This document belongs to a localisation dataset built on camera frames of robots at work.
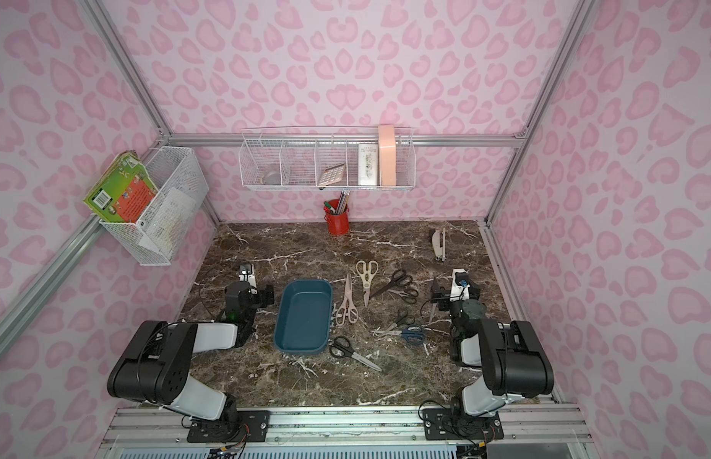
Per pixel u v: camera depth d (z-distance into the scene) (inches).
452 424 28.3
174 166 32.3
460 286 29.8
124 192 28.3
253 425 28.9
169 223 32.4
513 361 17.8
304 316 35.6
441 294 31.8
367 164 36.4
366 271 40.8
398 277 40.4
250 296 29.5
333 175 37.1
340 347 33.8
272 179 37.5
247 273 31.8
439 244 43.3
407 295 38.5
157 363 17.8
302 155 39.9
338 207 44.5
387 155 32.4
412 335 34.8
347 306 37.4
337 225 45.7
